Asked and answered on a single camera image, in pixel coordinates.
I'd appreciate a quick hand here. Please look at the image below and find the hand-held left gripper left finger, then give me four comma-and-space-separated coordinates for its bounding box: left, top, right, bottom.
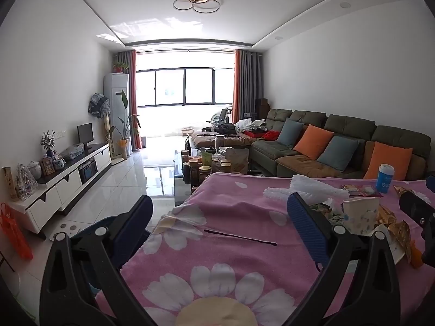
39, 195, 153, 326

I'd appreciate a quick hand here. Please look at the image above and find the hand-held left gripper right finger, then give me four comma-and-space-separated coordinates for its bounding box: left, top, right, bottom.
287, 192, 402, 326

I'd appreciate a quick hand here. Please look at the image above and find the green snack wrapper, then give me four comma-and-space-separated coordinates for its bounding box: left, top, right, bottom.
307, 203, 344, 225

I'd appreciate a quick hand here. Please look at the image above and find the gold foil snack bag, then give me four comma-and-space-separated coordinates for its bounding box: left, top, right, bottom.
374, 205, 414, 265

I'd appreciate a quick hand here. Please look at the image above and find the white foam net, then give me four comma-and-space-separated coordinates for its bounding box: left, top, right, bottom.
263, 175, 350, 205

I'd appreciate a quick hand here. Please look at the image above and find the patterned white paper cup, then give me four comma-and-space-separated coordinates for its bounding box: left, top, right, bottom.
341, 197, 381, 236

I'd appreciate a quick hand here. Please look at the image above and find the dark blue plastic bin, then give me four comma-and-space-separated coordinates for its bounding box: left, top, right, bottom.
73, 215, 153, 290

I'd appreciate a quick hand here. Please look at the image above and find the small gold snack wrapper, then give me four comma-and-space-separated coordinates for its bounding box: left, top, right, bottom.
393, 185, 421, 199

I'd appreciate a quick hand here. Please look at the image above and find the blue cup with white lid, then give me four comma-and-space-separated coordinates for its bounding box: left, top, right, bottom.
375, 164, 395, 194

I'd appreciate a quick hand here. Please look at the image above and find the orange cushion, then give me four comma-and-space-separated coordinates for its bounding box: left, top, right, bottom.
293, 124, 334, 160
363, 142, 414, 181

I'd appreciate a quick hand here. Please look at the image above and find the glass coffee table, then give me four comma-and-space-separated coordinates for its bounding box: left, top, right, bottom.
172, 149, 259, 195

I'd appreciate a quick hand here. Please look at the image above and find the brown sofa seat mat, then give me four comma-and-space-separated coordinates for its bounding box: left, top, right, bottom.
277, 154, 368, 179

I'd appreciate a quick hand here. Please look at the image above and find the white bathroom scale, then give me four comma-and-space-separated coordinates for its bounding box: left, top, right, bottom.
51, 221, 86, 242

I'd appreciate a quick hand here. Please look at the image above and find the white TV cabinet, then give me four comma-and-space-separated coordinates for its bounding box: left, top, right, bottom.
8, 143, 113, 239

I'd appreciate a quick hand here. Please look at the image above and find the group of food jars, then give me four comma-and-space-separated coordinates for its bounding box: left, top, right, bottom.
180, 136, 232, 191

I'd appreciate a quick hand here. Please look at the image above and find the pink flowered blanket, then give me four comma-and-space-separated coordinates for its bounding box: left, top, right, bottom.
95, 173, 435, 326

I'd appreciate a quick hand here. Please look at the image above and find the grey-blue cushion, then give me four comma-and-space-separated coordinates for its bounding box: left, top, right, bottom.
318, 136, 359, 172
277, 118, 304, 149

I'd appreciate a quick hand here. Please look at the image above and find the clear plastic bag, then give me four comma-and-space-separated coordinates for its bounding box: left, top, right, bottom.
60, 143, 85, 160

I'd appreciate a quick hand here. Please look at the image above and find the tall leafy potted plant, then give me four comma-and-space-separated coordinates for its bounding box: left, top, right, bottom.
111, 90, 141, 159

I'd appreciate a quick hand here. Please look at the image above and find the black monitor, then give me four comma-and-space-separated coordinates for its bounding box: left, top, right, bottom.
77, 123, 94, 149

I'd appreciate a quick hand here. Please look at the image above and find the green corner sofa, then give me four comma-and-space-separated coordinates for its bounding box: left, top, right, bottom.
250, 109, 435, 181

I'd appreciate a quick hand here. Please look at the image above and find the brown ottoman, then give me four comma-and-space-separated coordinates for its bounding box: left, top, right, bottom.
190, 131, 253, 149

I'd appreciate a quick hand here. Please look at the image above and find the white ceramic jar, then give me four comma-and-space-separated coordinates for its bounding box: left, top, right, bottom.
26, 161, 43, 180

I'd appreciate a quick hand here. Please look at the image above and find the clear printed gift bag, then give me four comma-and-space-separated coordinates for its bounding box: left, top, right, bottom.
15, 164, 38, 201

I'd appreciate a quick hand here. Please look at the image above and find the plant in blue vase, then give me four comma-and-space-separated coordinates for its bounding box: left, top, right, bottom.
40, 131, 57, 159

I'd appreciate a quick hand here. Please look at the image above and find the pile of light clothes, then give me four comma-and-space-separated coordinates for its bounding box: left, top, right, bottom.
234, 119, 268, 133

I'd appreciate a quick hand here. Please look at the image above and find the white standing air conditioner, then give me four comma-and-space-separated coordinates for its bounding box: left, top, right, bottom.
104, 73, 130, 157

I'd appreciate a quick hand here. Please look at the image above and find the cloth covered standing fan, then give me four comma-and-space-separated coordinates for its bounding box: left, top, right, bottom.
88, 92, 111, 143

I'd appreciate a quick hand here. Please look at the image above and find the orange plastic bag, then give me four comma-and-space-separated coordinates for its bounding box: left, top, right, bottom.
0, 203, 33, 261

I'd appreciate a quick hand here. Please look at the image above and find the orange and grey curtain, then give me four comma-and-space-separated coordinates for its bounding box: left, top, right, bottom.
234, 49, 263, 123
117, 50, 141, 151

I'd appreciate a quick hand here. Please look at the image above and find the brown speaker box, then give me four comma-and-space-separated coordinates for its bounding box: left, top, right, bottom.
255, 98, 269, 120

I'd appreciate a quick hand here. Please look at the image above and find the brown cardboard box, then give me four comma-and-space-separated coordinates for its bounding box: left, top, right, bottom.
3, 167, 20, 202

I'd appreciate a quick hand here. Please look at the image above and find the large window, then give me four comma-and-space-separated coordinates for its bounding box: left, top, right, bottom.
136, 51, 236, 133

